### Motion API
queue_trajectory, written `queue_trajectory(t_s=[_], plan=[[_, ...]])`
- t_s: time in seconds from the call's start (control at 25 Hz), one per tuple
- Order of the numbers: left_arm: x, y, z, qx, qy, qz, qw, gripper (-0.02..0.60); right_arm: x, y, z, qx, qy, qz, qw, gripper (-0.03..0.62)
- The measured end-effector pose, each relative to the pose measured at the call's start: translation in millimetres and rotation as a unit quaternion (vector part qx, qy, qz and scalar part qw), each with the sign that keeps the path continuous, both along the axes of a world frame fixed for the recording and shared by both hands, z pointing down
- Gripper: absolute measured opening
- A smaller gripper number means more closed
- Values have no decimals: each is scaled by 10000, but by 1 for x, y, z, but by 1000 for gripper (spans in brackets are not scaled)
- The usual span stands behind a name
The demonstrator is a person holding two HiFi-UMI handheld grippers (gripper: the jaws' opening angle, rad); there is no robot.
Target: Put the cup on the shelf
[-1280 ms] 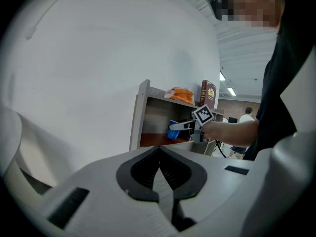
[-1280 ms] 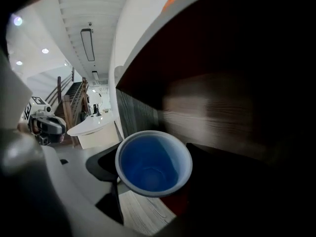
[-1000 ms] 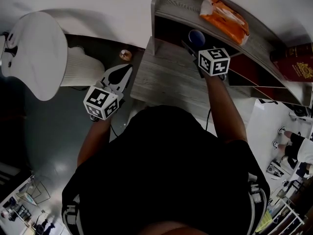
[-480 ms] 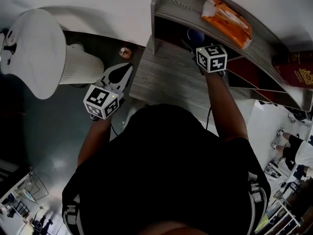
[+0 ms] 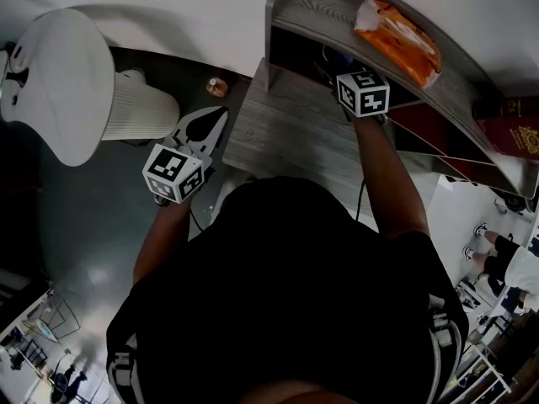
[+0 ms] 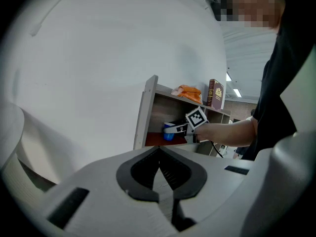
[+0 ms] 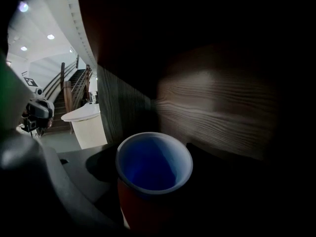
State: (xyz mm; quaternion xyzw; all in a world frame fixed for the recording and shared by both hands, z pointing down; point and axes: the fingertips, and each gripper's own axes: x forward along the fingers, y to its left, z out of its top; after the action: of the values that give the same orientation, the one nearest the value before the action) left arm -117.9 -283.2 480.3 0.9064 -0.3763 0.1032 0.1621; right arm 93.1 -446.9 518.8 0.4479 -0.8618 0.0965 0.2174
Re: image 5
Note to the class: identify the orange drink bottle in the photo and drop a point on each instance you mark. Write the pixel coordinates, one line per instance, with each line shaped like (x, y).
(217, 87)

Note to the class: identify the person's black shirt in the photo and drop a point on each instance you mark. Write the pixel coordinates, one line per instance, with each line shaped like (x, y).
(286, 293)

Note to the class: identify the grey wooden shelf desk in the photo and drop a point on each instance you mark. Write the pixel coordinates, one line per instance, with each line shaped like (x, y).
(286, 129)

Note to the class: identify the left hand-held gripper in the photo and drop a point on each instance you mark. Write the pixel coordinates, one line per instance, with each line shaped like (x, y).
(172, 175)

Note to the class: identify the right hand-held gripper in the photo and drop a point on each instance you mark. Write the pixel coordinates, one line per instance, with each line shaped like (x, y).
(364, 95)

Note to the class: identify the orange plastic packet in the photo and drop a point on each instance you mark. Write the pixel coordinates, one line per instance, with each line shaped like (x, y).
(400, 40)

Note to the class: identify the person's left forearm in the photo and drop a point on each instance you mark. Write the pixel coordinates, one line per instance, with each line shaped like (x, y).
(162, 242)

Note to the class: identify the grey wooden shelf unit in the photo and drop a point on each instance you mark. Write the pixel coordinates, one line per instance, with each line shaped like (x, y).
(320, 6)

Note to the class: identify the maroon gold-printed box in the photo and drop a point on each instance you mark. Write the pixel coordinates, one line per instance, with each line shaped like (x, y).
(511, 133)

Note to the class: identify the white round appliance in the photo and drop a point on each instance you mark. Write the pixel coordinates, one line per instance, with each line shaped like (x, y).
(67, 82)

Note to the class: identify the person's right forearm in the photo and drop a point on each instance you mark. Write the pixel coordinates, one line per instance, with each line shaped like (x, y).
(391, 183)

